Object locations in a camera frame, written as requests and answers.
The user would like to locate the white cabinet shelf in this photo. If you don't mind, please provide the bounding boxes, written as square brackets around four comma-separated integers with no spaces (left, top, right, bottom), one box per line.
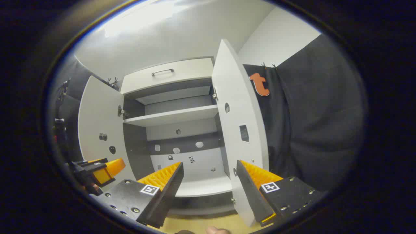
[123,105,219,127]

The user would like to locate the white cabinet door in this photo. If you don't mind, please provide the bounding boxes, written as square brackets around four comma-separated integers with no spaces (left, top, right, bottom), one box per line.
[77,75,136,192]
[211,39,269,227]

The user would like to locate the white shoe cabinet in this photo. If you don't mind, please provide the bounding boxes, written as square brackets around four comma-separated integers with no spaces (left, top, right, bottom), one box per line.
[120,57,238,218]

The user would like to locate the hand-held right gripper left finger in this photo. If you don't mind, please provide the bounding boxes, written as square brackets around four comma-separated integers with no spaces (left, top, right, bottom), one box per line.
[89,162,185,229]

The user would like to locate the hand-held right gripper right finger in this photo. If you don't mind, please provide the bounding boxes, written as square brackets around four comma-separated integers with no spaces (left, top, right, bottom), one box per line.
[236,160,322,227]

